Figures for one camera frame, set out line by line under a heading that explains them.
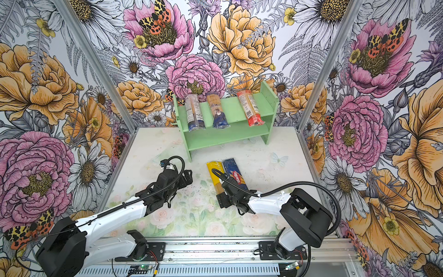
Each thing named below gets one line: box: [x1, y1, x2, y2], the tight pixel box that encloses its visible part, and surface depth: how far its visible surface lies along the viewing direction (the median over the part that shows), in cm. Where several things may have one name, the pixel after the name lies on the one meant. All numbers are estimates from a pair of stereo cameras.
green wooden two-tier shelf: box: [172, 80, 280, 163], surface depth 94 cm
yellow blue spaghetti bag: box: [205, 93, 231, 130], surface depth 88 cm
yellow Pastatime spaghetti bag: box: [206, 161, 225, 196], surface depth 98 cm
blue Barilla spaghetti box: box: [222, 158, 249, 191], surface depth 101 cm
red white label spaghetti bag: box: [236, 90, 266, 127], surface depth 89 cm
